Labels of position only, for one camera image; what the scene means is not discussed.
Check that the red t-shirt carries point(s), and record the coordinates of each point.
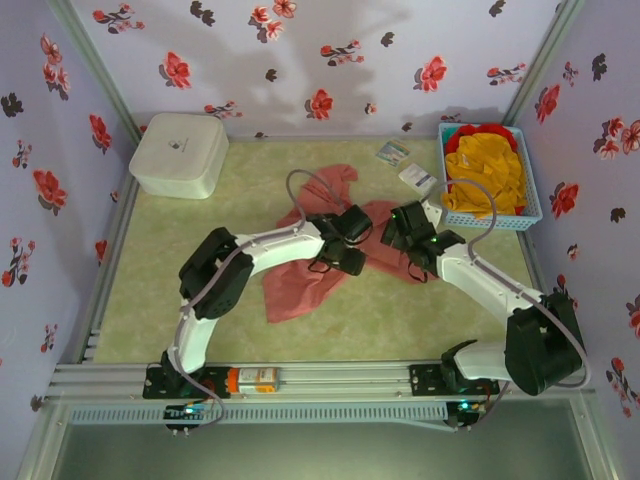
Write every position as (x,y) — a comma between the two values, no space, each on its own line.
(460,134)

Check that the yellow t-shirt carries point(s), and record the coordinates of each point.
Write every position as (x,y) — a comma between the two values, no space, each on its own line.
(487,165)

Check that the colourful printed card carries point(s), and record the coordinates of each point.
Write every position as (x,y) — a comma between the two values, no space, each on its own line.
(392,152)

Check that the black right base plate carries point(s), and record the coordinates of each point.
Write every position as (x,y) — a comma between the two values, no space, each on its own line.
(425,380)

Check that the circuit board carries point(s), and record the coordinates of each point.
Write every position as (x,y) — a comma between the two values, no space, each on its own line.
(187,412)
(467,410)

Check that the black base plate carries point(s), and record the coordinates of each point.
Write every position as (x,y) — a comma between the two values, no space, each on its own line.
(425,380)
(220,382)

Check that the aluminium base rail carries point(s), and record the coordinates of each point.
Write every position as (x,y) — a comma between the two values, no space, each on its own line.
(345,382)

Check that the white plastic box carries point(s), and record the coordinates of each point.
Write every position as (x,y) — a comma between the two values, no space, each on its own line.
(177,152)

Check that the blue plastic basket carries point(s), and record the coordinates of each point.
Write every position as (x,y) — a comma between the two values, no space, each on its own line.
(530,200)

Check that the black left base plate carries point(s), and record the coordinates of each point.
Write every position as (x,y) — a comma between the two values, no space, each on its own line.
(220,382)

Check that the white and blue packet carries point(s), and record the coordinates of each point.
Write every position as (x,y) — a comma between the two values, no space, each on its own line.
(417,177)

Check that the teal garment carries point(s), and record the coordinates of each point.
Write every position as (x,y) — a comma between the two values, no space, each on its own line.
(448,133)

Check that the aluminium frame post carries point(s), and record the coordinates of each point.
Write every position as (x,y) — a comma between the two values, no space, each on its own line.
(95,65)
(542,65)

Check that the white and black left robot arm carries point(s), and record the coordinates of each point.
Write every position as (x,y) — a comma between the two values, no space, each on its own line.
(280,247)

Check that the left circuit board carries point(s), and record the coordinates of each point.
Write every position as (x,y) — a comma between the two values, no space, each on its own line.
(187,412)

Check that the pink t-shirt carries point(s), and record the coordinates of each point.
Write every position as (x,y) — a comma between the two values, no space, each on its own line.
(295,295)

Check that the right circuit board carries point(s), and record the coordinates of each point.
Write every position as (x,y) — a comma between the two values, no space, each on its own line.
(467,410)

